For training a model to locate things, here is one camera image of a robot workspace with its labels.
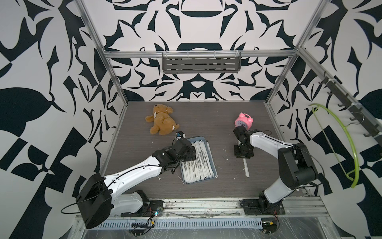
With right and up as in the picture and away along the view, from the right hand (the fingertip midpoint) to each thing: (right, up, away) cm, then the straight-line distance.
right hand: (239, 153), depth 92 cm
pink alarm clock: (+5, +21, +7) cm, 22 cm away
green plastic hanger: (+34, +26, -14) cm, 45 cm away
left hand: (-30, +5, -10) cm, 32 cm away
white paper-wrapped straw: (+2, -7, -5) cm, 9 cm away
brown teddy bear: (-47, +19, +2) cm, 50 cm away
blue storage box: (-22, -7, -5) cm, 24 cm away
